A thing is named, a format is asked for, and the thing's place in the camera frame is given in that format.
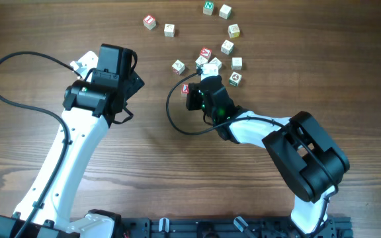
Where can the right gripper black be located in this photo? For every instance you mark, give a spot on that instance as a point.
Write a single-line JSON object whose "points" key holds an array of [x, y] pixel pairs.
{"points": [[194, 92]]}

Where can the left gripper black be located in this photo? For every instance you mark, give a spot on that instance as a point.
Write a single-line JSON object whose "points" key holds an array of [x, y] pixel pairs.
{"points": [[134, 83]]}

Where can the red Y letter block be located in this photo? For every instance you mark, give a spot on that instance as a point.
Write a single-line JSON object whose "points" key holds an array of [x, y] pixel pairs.
{"points": [[184, 90]]}

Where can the red O letter block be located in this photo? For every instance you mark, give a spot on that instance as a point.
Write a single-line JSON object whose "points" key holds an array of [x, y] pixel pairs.
{"points": [[178, 67]]}

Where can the red A letter block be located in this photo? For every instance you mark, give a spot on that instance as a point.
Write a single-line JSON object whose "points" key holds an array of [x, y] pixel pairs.
{"points": [[206, 53]]}

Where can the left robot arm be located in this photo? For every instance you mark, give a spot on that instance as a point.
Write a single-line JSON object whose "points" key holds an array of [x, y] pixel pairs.
{"points": [[89, 111]]}

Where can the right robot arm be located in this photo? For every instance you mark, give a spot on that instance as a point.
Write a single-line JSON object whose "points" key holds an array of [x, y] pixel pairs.
{"points": [[309, 161]]}

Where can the green brown circle block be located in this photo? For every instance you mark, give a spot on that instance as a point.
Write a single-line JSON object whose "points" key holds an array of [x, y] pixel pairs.
{"points": [[235, 79]]}

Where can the green edged picture block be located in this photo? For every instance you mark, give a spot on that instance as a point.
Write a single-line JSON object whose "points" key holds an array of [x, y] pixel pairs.
{"points": [[200, 61]]}

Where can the blue edged picture block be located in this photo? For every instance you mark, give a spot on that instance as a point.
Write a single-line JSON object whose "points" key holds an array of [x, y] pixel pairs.
{"points": [[217, 62]]}

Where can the plain beige wooden block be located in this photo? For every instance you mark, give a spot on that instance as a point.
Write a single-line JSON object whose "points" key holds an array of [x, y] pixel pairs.
{"points": [[237, 63]]}

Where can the red I letter block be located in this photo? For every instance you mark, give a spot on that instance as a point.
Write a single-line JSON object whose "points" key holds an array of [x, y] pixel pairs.
{"points": [[149, 22]]}

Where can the white block behind finger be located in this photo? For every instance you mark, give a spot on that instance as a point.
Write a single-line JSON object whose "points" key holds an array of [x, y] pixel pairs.
{"points": [[227, 47]]}

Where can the white number 2 block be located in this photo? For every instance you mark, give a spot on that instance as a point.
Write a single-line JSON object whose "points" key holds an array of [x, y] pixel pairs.
{"points": [[169, 30]]}

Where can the yellow edged wooden block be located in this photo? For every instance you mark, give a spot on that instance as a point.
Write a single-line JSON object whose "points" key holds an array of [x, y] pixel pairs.
{"points": [[233, 31]]}

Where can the plain white wooden block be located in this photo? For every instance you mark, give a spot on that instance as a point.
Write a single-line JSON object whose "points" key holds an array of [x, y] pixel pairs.
{"points": [[225, 11]]}

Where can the green N letter block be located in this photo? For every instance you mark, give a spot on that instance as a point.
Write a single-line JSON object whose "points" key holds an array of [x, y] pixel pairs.
{"points": [[208, 7]]}

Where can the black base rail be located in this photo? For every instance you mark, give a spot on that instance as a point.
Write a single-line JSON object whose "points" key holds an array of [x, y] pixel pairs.
{"points": [[275, 227]]}

